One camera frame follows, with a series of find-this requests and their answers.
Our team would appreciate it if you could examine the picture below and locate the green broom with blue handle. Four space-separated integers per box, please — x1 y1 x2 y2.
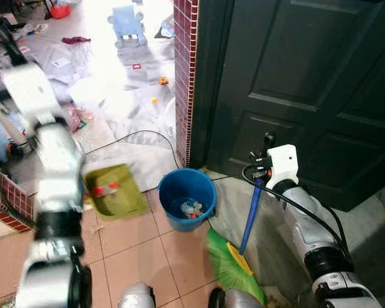
206 132 276 306

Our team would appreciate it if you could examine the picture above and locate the olive green dustpan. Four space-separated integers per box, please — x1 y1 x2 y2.
83 163 150 220

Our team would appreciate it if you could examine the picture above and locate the red plastic basin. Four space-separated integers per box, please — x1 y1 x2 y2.
49 3 72 19

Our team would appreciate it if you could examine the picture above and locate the maroon cloth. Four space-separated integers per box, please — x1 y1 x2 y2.
60 36 92 45

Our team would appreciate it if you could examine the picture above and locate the crumpled trash pile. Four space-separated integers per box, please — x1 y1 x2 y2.
179 198 205 220

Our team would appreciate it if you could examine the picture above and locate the dark green panel door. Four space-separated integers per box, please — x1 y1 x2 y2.
191 0 385 213

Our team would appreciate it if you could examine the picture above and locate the pink plastic bag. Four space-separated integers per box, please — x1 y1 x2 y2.
63 105 85 133

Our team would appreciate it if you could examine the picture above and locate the blue plastic bucket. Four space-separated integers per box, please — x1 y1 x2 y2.
157 167 218 232

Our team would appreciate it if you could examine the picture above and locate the red tiled pillar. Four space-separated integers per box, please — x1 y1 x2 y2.
173 0 200 169

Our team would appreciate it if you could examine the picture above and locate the light blue toy car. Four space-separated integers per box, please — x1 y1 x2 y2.
108 4 149 49

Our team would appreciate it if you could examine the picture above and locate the silver right robot leg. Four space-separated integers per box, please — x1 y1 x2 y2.
208 287 265 308

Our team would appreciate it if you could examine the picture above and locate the silver robot leg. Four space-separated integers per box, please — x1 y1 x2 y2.
208 287 265 308
117 282 157 308

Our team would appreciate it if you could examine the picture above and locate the red capped trash bottle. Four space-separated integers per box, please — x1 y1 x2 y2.
92 182 120 198

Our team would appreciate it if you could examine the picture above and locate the silver left robot leg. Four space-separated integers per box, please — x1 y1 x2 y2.
117 282 157 308

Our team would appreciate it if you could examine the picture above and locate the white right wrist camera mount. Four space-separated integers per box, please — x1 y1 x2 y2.
266 144 300 191

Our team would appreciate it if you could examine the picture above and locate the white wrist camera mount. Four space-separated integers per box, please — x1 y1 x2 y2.
266 144 300 191
0 63 60 129

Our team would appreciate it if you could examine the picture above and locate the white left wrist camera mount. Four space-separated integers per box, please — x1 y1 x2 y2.
0 63 60 129

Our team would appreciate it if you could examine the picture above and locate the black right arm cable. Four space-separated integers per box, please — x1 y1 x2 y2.
242 165 352 259

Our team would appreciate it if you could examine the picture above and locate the black floor cable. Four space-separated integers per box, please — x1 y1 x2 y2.
82 130 232 182

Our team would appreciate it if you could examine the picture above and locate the low red tiled wall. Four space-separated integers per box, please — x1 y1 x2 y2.
0 163 37 233

